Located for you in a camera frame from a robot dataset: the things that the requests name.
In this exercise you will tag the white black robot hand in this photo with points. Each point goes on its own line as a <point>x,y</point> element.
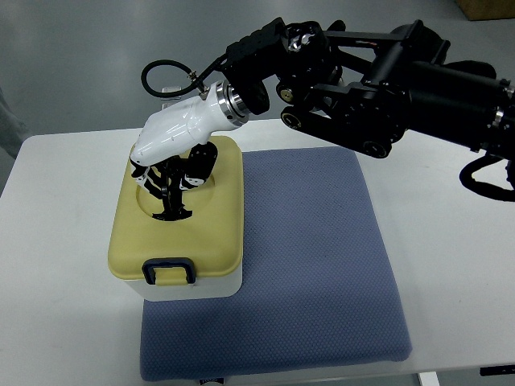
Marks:
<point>176,129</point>

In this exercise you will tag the black lid handle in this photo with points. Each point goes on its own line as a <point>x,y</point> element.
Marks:
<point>170,173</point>

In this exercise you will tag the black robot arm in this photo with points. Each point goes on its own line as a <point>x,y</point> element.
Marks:
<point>363,91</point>

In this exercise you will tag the white storage box base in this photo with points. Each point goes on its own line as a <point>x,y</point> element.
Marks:
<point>205,287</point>

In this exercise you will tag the brown cardboard box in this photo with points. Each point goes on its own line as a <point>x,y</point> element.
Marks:
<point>484,10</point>

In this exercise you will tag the blue front latch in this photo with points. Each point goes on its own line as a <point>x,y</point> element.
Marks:
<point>150,266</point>

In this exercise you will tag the grey fabric at left edge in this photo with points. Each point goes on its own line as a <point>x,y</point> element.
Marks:
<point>14,132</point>

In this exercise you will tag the blue grey fabric mat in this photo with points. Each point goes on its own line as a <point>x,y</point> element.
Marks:
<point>317,291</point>

